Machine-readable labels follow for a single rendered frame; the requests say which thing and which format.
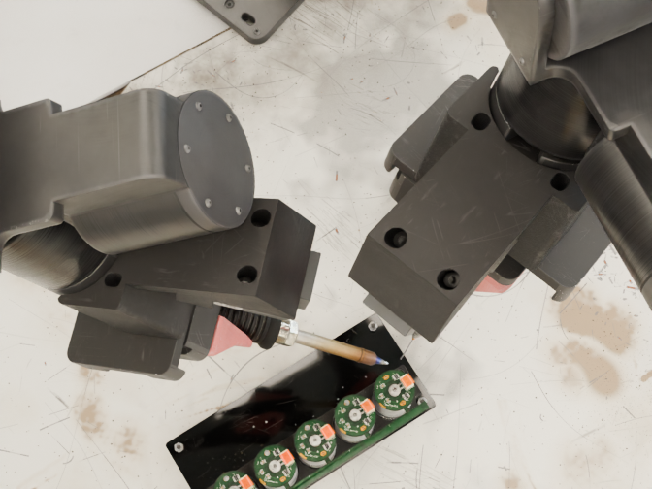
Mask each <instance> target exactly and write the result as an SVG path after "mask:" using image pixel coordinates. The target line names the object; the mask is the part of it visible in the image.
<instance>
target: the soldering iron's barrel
mask: <svg viewBox="0 0 652 489"><path fill-rule="evenodd" d="M275 343H278V344H281V345H284V346H292V345H294V343H297V344H301V345H304V346H307V347H311V348H314V349H317V350H321V351H324V352H327V353H331V354H334V355H338V356H341V357H343V358H347V359H350V360H353V361H356V362H358V363H363V364H367V365H370V366H371V365H374V364H375V362H376V357H377V356H376V354H375V352H372V351H369V350H367V349H365V348H362V347H357V346H353V345H350V344H347V343H344V342H338V341H335V340H331V339H328V338H325V337H322V336H318V335H316V334H313V333H309V332H306V331H303V330H300V329H299V324H298V322H295V321H291V320H282V322H281V328H280V331H279V334H278V337H277V340H276V342H275Z"/></svg>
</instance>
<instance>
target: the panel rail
mask: <svg viewBox="0 0 652 489"><path fill-rule="evenodd" d="M428 408H429V406H428V405H427V403H426V402H425V401H424V402H423V403H421V404H420V405H418V406H417V407H414V408H413V409H409V407H406V408H404V411H405V412H406V413H405V414H403V415H402V416H400V417H399V418H397V419H396V420H394V421H392V422H391V423H389V424H388V425H386V426H385V427H383V428H382V429H380V430H378V431H377V432H375V433H374V434H372V435H370V433H369V431H367V432H368V433H365V434H364V435H365V437H366V439H364V440H362V441H361V442H359V443H357V444H356V445H354V446H353V447H351V448H350V449H348V450H347V451H346V452H344V453H343V454H341V455H340V456H338V457H337V458H335V459H333V460H332V461H331V460H330V458H329V457H326V458H327V459H325V460H324V461H325V462H326V465H324V466H322V467H321V468H319V469H318V470H316V471H315V472H313V473H311V474H309V475H308V476H306V477H305V478H303V479H302V480H300V481H298V482H297V483H295V484H294V485H292V486H291V487H290V485H289V483H288V482H287V483H285V485H284V487H285V489H304V488H306V487H307V486H309V485H310V484H312V483H314V482H315V481H316V480H317V479H319V478H320V477H322V476H323V475H325V474H327V473H329V472H330V471H332V470H333V469H335V468H337V467H338V466H340V465H341V464H343V463H344V462H346V461H347V460H349V459H351V458H352V457H354V456H355V455H357V454H358V453H360V452H362V451H363V450H365V449H366V448H368V447H369V446H371V445H372V444H374V443H376V442H377V441H379V440H381V439H382V438H384V437H386V436H387V435H389V434H390V433H392V432H393V431H395V430H396V429H398V428H400V427H401V426H403V425H404V424H406V423H407V422H409V421H410V420H411V419H413V418H414V417H416V416H417V415H419V414H420V413H422V412H424V411H425V410H427V409H428Z"/></svg>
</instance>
